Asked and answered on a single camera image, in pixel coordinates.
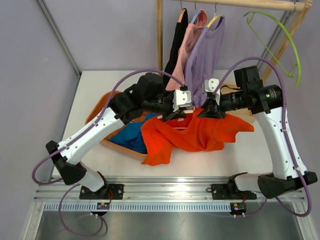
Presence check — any cream clothes hanger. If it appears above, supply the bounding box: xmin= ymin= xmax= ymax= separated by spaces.
xmin=157 ymin=109 xmax=194 ymax=123

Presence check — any orange t shirt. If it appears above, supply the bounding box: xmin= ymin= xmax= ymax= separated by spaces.
xmin=141 ymin=108 xmax=255 ymax=166

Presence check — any blue t shirt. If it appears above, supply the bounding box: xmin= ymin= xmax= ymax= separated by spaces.
xmin=108 ymin=113 xmax=156 ymax=154

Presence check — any purple t shirt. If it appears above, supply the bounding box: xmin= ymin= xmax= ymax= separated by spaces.
xmin=184 ymin=16 xmax=225 ymax=108

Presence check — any green clothes hanger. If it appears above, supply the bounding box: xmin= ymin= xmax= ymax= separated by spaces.
xmin=243 ymin=10 xmax=303 ymax=87

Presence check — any yellow clothes hanger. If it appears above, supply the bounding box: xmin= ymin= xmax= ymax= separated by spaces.
xmin=207 ymin=0 xmax=225 ymax=28

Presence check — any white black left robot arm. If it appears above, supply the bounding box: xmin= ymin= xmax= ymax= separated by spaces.
xmin=45 ymin=70 xmax=192 ymax=199

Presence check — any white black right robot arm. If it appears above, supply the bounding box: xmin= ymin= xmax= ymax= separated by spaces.
xmin=199 ymin=66 xmax=318 ymax=199

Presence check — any pink t shirt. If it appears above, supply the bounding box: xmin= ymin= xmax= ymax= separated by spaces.
xmin=172 ymin=9 xmax=208 ymax=84

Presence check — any black t shirt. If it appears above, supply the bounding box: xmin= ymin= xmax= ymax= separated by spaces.
xmin=164 ymin=9 xmax=188 ymax=75

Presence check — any light blue clothes hanger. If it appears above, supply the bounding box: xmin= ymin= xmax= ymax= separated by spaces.
xmin=190 ymin=0 xmax=201 ymax=25

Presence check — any orange clothes hanger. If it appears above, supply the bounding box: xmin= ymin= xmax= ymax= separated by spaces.
xmin=177 ymin=1 xmax=187 ymax=23

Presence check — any orange plastic basket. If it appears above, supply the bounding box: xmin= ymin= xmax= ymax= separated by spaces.
xmin=85 ymin=91 xmax=148 ymax=162

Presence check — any wooden clothes rack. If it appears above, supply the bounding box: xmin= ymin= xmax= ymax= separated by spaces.
xmin=156 ymin=0 xmax=313 ymax=86

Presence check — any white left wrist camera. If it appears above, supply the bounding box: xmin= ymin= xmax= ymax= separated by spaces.
xmin=172 ymin=89 xmax=193 ymax=112

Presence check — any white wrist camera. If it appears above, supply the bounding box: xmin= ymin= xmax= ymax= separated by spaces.
xmin=202 ymin=78 xmax=221 ymax=103
xmin=172 ymin=89 xmax=193 ymax=112

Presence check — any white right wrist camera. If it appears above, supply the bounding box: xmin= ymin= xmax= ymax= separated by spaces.
xmin=202 ymin=78 xmax=221 ymax=103

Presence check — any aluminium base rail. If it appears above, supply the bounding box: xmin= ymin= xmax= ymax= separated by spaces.
xmin=33 ymin=176 xmax=306 ymax=213

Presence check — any right aluminium frame post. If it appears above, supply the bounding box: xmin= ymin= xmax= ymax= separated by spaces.
xmin=251 ymin=9 xmax=293 ymax=76

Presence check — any aluminium frame post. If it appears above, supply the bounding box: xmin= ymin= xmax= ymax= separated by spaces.
xmin=251 ymin=9 xmax=293 ymax=76
xmin=36 ymin=0 xmax=82 ymax=77

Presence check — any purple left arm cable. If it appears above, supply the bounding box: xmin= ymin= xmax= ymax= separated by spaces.
xmin=31 ymin=68 xmax=187 ymax=238

